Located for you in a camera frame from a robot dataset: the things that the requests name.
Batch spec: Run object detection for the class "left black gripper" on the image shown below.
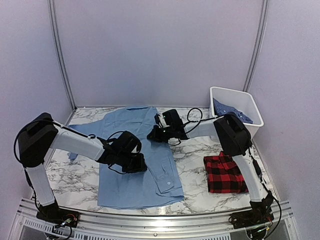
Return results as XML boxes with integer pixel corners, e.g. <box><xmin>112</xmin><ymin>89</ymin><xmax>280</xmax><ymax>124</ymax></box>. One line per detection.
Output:
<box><xmin>116</xmin><ymin>151</ymin><xmax>148</xmax><ymax>174</ymax></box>

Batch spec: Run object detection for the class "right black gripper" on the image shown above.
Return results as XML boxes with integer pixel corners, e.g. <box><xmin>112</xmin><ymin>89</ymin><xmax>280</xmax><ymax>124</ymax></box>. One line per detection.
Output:
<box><xmin>148</xmin><ymin>125</ymin><xmax>175</xmax><ymax>143</ymax></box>

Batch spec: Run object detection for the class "light blue long sleeve shirt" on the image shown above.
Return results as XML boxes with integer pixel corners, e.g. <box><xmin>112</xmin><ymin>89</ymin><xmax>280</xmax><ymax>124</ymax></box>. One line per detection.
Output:
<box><xmin>70</xmin><ymin>106</ymin><xmax>184</xmax><ymax>209</ymax></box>

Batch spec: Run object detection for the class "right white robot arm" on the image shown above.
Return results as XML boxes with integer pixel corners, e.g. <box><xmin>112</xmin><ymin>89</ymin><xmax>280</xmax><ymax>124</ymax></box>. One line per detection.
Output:
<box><xmin>147</xmin><ymin>112</ymin><xmax>274</xmax><ymax>224</ymax></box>

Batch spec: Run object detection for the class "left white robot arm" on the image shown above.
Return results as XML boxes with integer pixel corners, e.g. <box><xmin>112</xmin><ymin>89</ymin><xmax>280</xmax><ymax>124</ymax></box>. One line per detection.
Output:
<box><xmin>13</xmin><ymin>112</ymin><xmax>147</xmax><ymax>223</ymax></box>

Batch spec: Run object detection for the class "dark blue patterned shirt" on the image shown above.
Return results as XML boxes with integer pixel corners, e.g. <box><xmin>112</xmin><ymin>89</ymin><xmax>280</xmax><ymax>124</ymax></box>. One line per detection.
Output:
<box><xmin>213</xmin><ymin>98</ymin><xmax>253</xmax><ymax>124</ymax></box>

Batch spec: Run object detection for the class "red black plaid shirt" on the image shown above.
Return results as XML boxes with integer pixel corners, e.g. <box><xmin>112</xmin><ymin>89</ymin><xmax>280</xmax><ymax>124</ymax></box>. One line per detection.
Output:
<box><xmin>203</xmin><ymin>151</ymin><xmax>249</xmax><ymax>194</ymax></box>

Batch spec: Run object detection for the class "white plastic bin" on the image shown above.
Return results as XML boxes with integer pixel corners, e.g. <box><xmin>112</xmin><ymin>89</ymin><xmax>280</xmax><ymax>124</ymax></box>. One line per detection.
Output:
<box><xmin>209</xmin><ymin>86</ymin><xmax>264</xmax><ymax>139</ymax></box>

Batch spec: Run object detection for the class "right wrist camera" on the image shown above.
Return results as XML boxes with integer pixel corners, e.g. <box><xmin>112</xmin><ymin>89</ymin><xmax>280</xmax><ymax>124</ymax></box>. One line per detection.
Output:
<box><xmin>154</xmin><ymin>109</ymin><xmax>184</xmax><ymax>130</ymax></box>

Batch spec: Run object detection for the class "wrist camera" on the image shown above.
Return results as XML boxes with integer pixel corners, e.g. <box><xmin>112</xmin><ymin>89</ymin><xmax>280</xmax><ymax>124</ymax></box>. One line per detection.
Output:
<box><xmin>154</xmin><ymin>109</ymin><xmax>184</xmax><ymax>130</ymax></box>
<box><xmin>106</xmin><ymin>130</ymin><xmax>142</xmax><ymax>155</ymax></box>

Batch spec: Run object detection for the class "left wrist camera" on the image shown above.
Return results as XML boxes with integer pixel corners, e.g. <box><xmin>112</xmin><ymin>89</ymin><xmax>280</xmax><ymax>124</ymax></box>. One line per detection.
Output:
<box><xmin>106</xmin><ymin>130</ymin><xmax>142</xmax><ymax>155</ymax></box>

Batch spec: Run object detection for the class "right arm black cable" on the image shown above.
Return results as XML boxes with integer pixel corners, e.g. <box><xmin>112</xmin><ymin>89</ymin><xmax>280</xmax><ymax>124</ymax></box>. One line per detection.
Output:
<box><xmin>186</xmin><ymin>107</ymin><xmax>218</xmax><ymax>133</ymax></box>

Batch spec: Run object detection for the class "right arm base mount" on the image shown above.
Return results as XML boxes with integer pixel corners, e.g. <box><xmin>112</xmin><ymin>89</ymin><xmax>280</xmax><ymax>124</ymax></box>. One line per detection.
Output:
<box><xmin>228</xmin><ymin>209</ymin><xmax>275</xmax><ymax>229</ymax></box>

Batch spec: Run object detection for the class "aluminium table front rail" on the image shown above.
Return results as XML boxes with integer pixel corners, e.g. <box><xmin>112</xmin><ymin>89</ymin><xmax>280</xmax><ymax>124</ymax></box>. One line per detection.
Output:
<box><xmin>9</xmin><ymin>197</ymin><xmax>298</xmax><ymax>240</ymax></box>

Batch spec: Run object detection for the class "right wall aluminium profile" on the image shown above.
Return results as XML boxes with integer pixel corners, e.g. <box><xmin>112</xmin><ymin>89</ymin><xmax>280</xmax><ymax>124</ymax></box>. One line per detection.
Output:
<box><xmin>243</xmin><ymin>0</ymin><xmax>270</xmax><ymax>93</ymax></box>

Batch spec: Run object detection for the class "wall aluminium profile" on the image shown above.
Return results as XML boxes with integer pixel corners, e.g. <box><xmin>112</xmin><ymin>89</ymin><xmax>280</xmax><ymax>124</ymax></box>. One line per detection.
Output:
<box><xmin>243</xmin><ymin>0</ymin><xmax>270</xmax><ymax>93</ymax></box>
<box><xmin>47</xmin><ymin>0</ymin><xmax>77</xmax><ymax>111</ymax></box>

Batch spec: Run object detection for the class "left wall aluminium profile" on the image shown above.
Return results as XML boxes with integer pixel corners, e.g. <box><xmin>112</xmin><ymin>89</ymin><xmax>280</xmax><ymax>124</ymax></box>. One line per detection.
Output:
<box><xmin>47</xmin><ymin>0</ymin><xmax>77</xmax><ymax>111</ymax></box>

